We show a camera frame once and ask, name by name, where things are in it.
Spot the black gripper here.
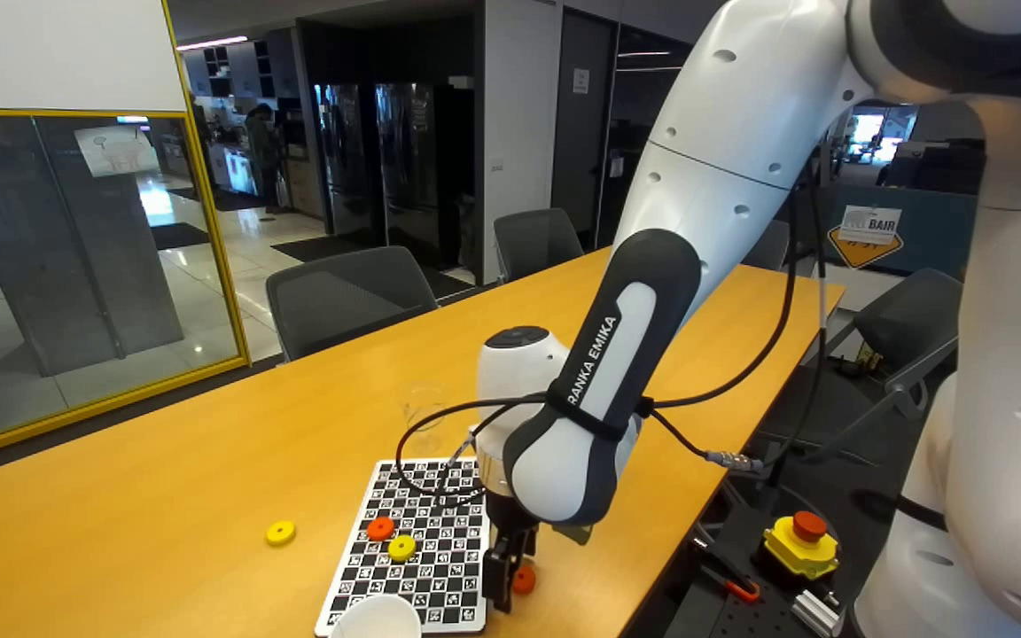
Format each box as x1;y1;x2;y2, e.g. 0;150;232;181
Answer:
481;492;542;618

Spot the black white calibration board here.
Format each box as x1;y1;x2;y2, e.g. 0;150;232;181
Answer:
312;456;494;638

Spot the white paper cup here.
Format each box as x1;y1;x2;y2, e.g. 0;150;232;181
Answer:
330;591;427;638

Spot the black clamp with orange grip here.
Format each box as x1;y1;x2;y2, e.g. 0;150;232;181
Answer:
687;537;766;610

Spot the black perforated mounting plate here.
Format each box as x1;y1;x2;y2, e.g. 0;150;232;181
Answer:
656;510;880;638

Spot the yellow red emergency stop button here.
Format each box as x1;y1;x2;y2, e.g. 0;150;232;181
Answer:
764;508;844;586

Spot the silver metal connector block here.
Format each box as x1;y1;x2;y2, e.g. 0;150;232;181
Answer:
791;586;848;638

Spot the grey office chair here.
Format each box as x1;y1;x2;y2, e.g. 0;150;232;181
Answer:
824;266;966;393
264;240;439;361
494;207;585;284

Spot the yellow white sign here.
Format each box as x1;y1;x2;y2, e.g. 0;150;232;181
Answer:
828;201;913;273

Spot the yellow framed glass partition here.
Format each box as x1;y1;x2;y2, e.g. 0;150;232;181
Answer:
0;0;252;456

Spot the bright monitor screen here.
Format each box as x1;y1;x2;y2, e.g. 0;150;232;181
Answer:
844;107;921;163

